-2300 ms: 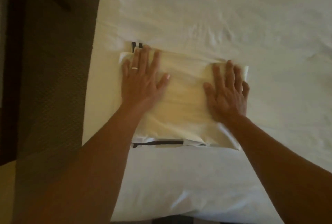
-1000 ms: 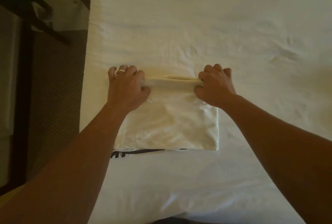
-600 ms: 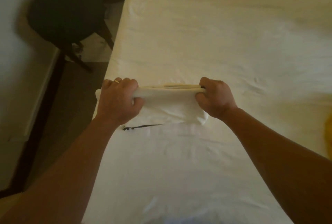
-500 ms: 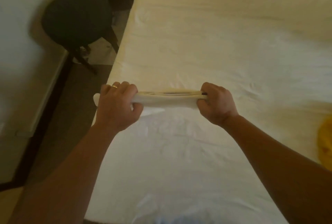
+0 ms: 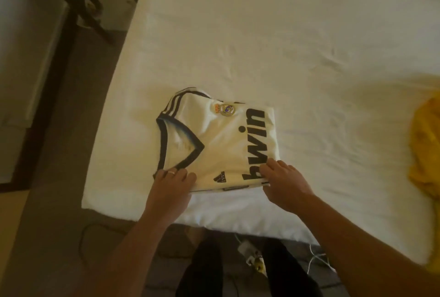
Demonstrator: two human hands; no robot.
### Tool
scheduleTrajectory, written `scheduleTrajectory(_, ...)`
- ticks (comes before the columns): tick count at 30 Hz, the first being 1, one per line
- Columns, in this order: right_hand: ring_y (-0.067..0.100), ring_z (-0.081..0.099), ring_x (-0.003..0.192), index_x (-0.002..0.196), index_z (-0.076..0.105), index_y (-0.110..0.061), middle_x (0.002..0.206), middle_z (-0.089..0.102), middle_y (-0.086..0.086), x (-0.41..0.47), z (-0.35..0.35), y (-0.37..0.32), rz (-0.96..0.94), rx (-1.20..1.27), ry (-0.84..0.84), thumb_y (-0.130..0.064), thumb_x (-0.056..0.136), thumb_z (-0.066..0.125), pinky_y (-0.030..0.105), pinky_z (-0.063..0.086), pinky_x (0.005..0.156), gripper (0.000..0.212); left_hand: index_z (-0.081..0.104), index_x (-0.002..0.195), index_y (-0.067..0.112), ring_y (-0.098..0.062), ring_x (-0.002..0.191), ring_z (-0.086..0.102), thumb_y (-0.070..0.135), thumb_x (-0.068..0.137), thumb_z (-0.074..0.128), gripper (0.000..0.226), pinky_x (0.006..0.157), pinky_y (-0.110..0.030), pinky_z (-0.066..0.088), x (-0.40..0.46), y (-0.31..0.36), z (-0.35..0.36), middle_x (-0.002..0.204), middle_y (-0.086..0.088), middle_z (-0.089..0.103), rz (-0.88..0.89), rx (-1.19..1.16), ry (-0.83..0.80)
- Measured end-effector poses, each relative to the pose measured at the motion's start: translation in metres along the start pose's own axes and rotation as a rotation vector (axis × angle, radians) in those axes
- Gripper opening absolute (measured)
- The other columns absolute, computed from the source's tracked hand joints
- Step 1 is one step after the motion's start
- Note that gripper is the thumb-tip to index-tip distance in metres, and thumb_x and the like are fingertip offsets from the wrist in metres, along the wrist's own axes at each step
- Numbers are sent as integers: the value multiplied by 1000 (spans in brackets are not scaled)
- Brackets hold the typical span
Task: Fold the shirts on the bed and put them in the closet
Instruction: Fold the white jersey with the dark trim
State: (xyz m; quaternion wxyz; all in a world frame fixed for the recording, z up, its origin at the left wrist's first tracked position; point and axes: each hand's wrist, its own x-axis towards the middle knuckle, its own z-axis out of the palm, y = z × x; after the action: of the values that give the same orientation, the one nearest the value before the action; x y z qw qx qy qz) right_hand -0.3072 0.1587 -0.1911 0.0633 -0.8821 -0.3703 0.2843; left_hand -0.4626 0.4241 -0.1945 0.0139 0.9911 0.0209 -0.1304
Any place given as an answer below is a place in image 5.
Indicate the person's right hand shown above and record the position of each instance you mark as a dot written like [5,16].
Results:
[285,185]

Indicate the person's left hand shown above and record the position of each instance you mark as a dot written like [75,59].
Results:
[168,196]

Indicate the white football jersey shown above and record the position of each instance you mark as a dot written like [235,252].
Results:
[220,142]

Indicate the yellow shirt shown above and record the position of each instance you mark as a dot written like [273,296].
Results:
[426,149]

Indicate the person's right forearm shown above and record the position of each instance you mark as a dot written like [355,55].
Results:
[371,252]

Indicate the person's left forearm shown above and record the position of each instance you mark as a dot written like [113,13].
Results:
[130,255]

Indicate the person's left leg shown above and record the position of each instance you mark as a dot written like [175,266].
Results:
[203,273]

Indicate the person's leg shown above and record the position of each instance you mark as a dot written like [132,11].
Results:
[289,276]
[203,273]

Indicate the person's right leg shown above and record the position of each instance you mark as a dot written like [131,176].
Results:
[289,276]

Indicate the white power strip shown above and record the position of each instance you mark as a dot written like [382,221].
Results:
[251,255]

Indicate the white bed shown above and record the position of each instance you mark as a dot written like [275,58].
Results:
[309,32]

